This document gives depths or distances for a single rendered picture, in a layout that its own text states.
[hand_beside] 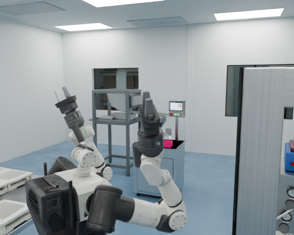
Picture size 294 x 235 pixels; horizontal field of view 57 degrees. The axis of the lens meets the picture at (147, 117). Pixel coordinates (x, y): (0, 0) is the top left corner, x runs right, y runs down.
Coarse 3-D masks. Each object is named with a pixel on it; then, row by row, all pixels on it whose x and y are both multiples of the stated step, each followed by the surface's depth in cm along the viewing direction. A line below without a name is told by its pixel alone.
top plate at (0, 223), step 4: (4, 200) 173; (8, 200) 173; (20, 204) 168; (24, 204) 168; (24, 208) 163; (16, 212) 158; (20, 212) 158; (24, 212) 160; (8, 216) 153; (12, 216) 153; (16, 216) 154; (0, 220) 149; (4, 220) 149; (8, 220) 149; (12, 220) 152; (0, 224) 145; (4, 224) 147
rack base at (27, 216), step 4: (28, 212) 168; (24, 216) 163; (28, 216) 164; (16, 220) 158; (20, 220) 158; (24, 220) 160; (8, 224) 154; (12, 224) 154; (16, 224) 155; (8, 228) 150; (12, 228) 152; (0, 232) 146; (4, 232) 147; (8, 232) 150
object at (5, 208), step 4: (0, 204) 167; (4, 204) 166; (8, 204) 167; (12, 204) 166; (0, 208) 161; (4, 208) 161; (8, 208) 161; (12, 208) 161; (16, 208) 162; (0, 212) 157; (4, 212) 157; (8, 212) 156
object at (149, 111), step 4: (148, 100) 82; (152, 100) 82; (148, 104) 83; (152, 104) 83; (148, 108) 84; (152, 108) 84; (148, 112) 84; (152, 112) 85; (148, 116) 84; (152, 116) 84
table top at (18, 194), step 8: (32, 176) 237; (40, 176) 237; (24, 184) 219; (8, 192) 204; (16, 192) 204; (24, 192) 204; (0, 200) 190; (16, 200) 190; (24, 200) 190; (24, 224) 159; (16, 232) 154
